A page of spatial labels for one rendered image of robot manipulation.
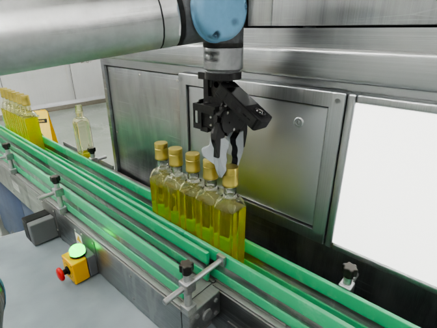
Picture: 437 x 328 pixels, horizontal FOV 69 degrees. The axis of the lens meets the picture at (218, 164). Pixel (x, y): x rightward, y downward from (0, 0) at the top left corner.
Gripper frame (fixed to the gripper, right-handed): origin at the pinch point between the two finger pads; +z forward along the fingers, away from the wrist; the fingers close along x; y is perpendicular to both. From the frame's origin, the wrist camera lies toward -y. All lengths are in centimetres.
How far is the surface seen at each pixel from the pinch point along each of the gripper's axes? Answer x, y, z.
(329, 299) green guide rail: -3.3, -23.7, 22.8
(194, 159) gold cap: 0.7, 10.0, 0.3
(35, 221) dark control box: 21, 67, 32
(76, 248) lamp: 19, 40, 30
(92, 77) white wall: -279, 594, 63
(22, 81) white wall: -150, 595, 57
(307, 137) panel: -12.6, -10.8, -6.4
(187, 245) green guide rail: 6.3, 7.5, 19.7
